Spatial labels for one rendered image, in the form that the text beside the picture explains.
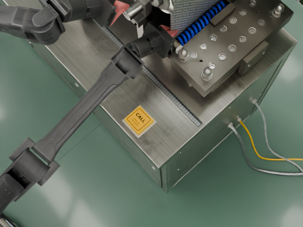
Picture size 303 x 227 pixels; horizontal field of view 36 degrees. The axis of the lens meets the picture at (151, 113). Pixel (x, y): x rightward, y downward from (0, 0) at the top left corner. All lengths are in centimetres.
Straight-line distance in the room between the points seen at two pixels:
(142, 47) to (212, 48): 27
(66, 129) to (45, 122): 136
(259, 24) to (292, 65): 114
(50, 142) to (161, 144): 46
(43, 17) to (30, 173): 38
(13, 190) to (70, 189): 128
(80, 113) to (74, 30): 55
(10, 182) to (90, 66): 59
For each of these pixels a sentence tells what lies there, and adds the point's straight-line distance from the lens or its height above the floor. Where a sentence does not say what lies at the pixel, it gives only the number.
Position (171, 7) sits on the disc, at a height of 125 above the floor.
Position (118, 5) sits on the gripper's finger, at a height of 140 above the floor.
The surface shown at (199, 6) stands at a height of 110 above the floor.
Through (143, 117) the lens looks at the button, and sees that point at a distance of 153.
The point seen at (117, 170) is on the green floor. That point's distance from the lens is 244.
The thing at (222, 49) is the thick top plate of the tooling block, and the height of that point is 103.
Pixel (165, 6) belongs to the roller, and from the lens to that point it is 133.
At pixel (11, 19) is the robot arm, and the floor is 147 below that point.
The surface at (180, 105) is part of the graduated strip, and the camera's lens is 157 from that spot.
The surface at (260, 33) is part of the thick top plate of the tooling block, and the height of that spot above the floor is 103.
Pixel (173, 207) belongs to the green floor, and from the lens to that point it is 240.
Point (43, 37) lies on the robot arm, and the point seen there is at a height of 145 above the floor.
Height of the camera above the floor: 239
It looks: 73 degrees down
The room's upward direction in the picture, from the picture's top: 7 degrees counter-clockwise
